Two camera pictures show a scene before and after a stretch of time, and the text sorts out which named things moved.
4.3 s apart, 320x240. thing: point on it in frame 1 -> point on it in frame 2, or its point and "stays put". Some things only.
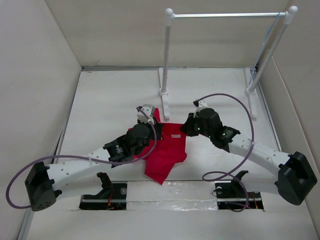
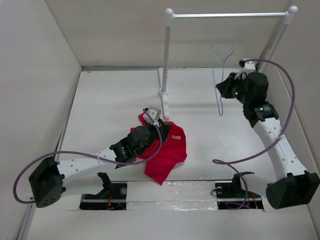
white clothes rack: x=252 y=76 stays put
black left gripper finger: x=158 y=127 -> x=164 y=129
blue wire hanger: x=264 y=44 -> x=212 y=49
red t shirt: x=168 y=151 stays put
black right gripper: x=187 y=127 -> x=224 y=88
